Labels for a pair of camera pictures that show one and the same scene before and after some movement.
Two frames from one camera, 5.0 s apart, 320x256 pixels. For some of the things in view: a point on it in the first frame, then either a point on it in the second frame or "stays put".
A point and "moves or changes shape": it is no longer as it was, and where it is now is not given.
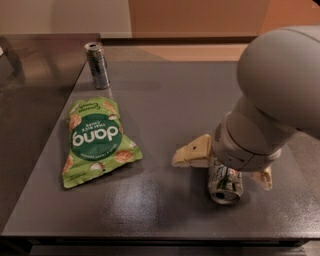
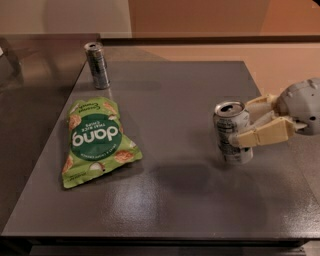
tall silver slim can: [98, 61] stays put
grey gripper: [241, 150] -> [302, 106]
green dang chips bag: [95, 139] stays put
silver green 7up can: [225, 184] moves or changes shape
